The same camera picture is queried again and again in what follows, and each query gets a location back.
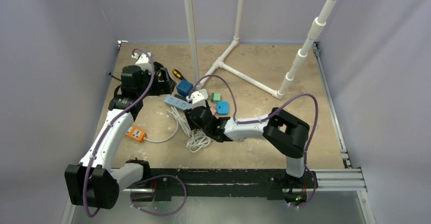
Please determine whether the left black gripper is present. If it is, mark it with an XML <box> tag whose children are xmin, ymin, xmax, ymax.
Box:
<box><xmin>137</xmin><ymin>68</ymin><xmax>175</xmax><ymax>99</ymax></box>

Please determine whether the blue cube socket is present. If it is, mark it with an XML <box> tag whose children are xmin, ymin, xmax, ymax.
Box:
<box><xmin>176</xmin><ymin>79</ymin><xmax>194</xmax><ymax>97</ymax></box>

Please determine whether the light blue plug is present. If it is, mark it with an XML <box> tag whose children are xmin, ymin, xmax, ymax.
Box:
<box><xmin>216</xmin><ymin>101</ymin><xmax>230</xmax><ymax>115</ymax></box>

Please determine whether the green plug adapter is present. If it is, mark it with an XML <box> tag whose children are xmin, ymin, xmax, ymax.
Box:
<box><xmin>210</xmin><ymin>93</ymin><xmax>222</xmax><ymax>103</ymax></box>

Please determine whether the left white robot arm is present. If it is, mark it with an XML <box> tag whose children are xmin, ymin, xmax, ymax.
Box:
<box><xmin>65</xmin><ymin>62</ymin><xmax>175</xmax><ymax>209</ymax></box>

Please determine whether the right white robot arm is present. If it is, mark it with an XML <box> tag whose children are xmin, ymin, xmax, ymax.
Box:
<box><xmin>184</xmin><ymin>106</ymin><xmax>310</xmax><ymax>187</ymax></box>

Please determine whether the light blue power strip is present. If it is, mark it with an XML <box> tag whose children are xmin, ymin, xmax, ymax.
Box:
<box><xmin>164</xmin><ymin>94</ymin><xmax>192</xmax><ymax>112</ymax></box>

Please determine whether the yellow black screwdriver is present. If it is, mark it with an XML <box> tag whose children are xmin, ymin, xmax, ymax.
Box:
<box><xmin>172</xmin><ymin>69</ymin><xmax>185</xmax><ymax>80</ymax></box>

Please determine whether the orange power strip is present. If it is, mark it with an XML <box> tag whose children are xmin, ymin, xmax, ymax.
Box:
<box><xmin>126</xmin><ymin>126</ymin><xmax>147</xmax><ymax>143</ymax></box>

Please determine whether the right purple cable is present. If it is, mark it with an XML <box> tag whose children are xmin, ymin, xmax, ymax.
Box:
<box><xmin>188</xmin><ymin>74</ymin><xmax>319</xmax><ymax>210</ymax></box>

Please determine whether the purple cable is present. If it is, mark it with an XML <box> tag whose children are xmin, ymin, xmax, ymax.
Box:
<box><xmin>82</xmin><ymin>49</ymin><xmax>188</xmax><ymax>218</ymax></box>
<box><xmin>188</xmin><ymin>74</ymin><xmax>319</xmax><ymax>210</ymax></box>

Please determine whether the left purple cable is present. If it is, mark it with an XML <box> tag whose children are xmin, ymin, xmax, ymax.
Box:
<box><xmin>82</xmin><ymin>49</ymin><xmax>188</xmax><ymax>218</ymax></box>

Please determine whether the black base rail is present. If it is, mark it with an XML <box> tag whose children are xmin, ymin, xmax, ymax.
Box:
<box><xmin>149</xmin><ymin>168</ymin><xmax>319</xmax><ymax>202</ymax></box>

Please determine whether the white PVC pipe frame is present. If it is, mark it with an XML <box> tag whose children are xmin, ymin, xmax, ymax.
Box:
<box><xmin>181</xmin><ymin>0</ymin><xmax>351</xmax><ymax>99</ymax></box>

